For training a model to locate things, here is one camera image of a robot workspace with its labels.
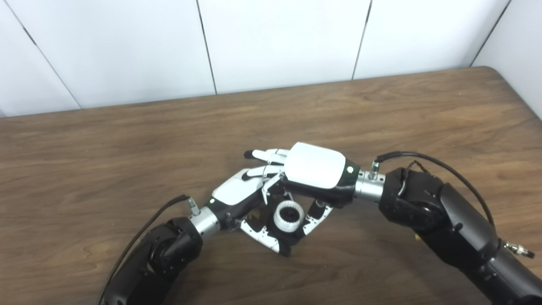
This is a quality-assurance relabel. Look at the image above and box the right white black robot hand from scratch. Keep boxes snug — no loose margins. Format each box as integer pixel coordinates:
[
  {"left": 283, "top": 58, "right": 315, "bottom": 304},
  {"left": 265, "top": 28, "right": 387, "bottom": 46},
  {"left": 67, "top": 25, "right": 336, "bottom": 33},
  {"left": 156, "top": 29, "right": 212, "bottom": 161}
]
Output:
[{"left": 243, "top": 142, "right": 361, "bottom": 237}]

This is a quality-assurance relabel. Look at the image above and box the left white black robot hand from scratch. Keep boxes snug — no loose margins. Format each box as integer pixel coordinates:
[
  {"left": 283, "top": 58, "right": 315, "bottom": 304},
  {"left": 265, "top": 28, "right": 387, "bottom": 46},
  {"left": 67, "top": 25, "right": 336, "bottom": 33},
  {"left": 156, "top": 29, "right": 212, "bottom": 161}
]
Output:
[{"left": 207, "top": 165, "right": 293, "bottom": 258}]

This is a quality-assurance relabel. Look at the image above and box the round black part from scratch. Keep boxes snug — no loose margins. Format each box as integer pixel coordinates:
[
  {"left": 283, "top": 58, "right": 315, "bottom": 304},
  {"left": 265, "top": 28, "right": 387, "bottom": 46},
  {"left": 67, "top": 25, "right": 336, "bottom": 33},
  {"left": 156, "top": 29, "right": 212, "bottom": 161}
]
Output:
[{"left": 254, "top": 193, "right": 312, "bottom": 251}]

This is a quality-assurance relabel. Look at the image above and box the white ring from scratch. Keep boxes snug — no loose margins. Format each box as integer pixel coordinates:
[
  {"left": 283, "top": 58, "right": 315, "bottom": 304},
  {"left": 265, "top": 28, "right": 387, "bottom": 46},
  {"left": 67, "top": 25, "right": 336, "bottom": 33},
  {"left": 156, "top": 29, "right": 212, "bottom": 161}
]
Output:
[{"left": 273, "top": 201, "right": 305, "bottom": 233}]

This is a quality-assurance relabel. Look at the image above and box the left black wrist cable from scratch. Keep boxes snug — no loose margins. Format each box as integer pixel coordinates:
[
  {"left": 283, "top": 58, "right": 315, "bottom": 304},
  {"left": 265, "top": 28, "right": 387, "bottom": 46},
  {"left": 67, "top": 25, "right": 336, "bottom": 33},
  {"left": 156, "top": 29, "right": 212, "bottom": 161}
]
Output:
[{"left": 97, "top": 194, "right": 202, "bottom": 305}]

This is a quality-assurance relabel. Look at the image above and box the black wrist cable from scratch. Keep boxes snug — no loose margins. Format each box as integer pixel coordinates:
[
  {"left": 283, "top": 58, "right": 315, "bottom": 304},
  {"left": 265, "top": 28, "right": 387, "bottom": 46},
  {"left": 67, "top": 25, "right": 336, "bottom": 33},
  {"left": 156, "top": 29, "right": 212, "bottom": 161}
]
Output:
[
  {"left": 97, "top": 194, "right": 202, "bottom": 305},
  {"left": 370, "top": 151, "right": 495, "bottom": 227}
]

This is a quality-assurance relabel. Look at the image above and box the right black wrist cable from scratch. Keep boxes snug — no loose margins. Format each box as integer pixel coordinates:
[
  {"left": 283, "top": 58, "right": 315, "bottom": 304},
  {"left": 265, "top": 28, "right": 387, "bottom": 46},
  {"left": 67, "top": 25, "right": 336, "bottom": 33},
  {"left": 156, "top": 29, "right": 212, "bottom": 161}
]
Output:
[{"left": 370, "top": 151, "right": 495, "bottom": 227}]

